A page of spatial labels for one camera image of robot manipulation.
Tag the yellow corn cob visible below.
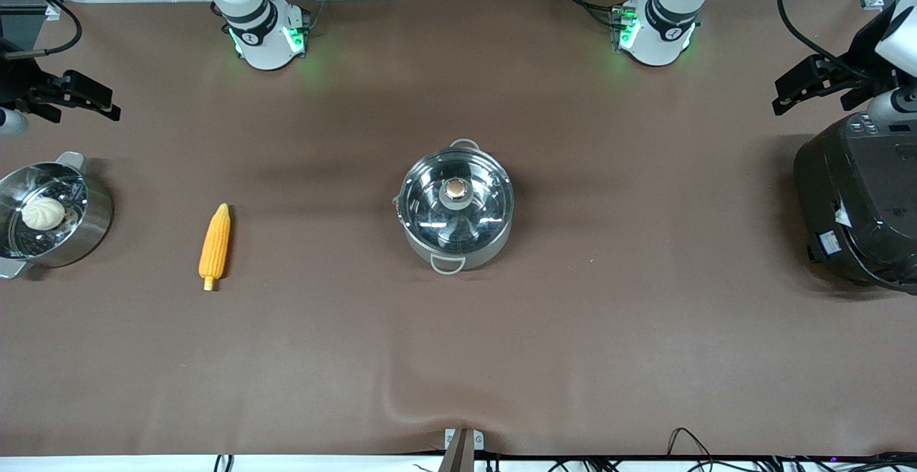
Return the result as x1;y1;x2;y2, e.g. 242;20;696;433
198;203;232;292

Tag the glass pot lid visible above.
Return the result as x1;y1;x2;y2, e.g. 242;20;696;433
399;148;514;249

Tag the steel steamer pot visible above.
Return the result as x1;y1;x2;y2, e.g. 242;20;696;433
0;151;114;279

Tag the stainless steel pot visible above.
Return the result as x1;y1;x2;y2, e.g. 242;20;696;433
393;139;515;274

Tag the white steamed bun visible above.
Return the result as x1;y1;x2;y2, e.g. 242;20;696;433
21;196;67;231

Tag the black rice cooker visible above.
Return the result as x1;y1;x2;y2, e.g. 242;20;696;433
793;110;917;295

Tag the brown table mat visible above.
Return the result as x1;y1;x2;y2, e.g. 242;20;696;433
0;0;917;458

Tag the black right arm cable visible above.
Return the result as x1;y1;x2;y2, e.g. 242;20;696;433
0;0;82;57

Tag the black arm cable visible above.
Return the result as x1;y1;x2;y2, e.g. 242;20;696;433
0;0;82;57
777;0;871;83

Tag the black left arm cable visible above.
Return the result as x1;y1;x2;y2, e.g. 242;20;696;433
777;0;871;83

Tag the thin black cable loop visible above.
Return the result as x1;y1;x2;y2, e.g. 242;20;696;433
666;427;717;471

